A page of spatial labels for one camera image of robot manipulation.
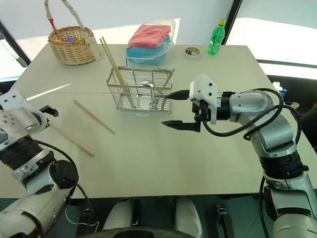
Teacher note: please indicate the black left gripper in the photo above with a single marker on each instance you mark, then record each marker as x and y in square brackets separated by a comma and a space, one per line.
[49, 111]

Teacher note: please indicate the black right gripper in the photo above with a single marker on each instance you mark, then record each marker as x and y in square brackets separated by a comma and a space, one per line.
[203, 109]

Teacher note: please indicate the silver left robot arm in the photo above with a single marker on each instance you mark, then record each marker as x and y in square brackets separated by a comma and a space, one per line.
[32, 210]

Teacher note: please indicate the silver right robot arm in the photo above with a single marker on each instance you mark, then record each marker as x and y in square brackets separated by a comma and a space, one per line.
[272, 129]

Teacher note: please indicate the metal spoon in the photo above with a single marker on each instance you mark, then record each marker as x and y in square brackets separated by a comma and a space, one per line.
[147, 84]

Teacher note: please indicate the white drip tray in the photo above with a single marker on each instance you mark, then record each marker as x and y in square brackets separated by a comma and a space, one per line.
[146, 112]

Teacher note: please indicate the wooden chopstick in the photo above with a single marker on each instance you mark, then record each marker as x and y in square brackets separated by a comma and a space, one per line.
[114, 59]
[94, 116]
[74, 142]
[112, 63]

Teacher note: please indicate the small round metal tin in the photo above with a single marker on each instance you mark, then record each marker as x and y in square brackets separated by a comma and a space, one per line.
[192, 52]

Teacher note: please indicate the blue folded towel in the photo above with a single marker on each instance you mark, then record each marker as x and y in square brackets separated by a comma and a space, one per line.
[146, 53]

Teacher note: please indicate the purple toy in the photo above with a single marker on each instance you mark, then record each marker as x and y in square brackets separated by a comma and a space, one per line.
[70, 39]

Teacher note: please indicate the white fabric tag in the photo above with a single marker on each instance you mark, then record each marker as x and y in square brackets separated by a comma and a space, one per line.
[95, 49]

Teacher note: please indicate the green bottle with yellow cap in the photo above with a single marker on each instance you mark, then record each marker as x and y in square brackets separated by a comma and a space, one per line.
[215, 39]

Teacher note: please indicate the yellow toy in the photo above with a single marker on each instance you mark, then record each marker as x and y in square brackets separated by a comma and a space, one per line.
[79, 39]

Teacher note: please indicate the clear plastic bag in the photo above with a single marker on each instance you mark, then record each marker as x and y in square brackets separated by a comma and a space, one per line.
[171, 29]

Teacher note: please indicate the red folded towel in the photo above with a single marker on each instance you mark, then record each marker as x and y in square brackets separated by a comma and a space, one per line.
[151, 34]

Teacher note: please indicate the white and blue bottle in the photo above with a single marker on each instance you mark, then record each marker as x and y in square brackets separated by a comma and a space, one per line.
[278, 86]

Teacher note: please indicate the white rounded shell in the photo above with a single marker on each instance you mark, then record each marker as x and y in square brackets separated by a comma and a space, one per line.
[187, 215]
[121, 215]

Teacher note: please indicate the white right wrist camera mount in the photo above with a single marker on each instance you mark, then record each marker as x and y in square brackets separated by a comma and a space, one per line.
[201, 86]

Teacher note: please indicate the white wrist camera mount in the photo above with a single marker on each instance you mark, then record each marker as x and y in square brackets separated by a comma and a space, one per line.
[201, 86]
[15, 119]

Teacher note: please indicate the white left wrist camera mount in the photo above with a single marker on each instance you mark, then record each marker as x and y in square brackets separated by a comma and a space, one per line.
[15, 119]

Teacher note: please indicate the black window frame bar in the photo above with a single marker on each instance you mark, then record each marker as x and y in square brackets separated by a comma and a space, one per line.
[15, 47]
[234, 19]

